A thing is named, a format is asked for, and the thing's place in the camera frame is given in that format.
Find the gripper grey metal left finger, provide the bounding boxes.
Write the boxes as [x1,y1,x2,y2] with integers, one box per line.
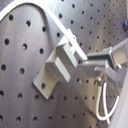
[82,60,123,77]

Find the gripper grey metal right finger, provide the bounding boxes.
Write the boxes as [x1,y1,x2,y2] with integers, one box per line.
[87,48,114,66]

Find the white cable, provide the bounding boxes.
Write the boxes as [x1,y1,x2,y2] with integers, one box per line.
[0,0,89,61]

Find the grey metal cable clip fixture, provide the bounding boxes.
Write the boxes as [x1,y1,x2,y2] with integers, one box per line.
[32,28,88,100]

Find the thin white sensor wires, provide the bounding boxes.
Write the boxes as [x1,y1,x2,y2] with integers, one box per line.
[95,75,120,126]

